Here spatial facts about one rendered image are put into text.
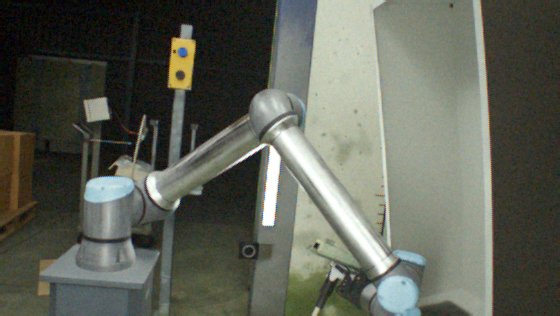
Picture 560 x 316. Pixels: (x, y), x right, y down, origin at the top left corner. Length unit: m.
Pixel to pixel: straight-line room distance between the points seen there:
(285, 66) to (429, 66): 0.71
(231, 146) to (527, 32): 0.85
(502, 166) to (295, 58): 1.23
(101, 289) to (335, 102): 1.36
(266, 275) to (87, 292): 1.04
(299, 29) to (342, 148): 0.64
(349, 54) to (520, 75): 1.14
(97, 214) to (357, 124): 1.32
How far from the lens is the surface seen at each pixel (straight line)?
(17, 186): 4.27
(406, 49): 1.60
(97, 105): 3.67
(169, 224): 2.20
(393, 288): 0.93
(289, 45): 1.98
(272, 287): 2.10
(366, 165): 2.06
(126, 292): 1.26
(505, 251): 1.11
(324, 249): 1.28
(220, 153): 1.20
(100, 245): 1.30
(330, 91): 2.00
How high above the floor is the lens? 1.11
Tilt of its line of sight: 4 degrees down
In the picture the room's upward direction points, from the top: 6 degrees clockwise
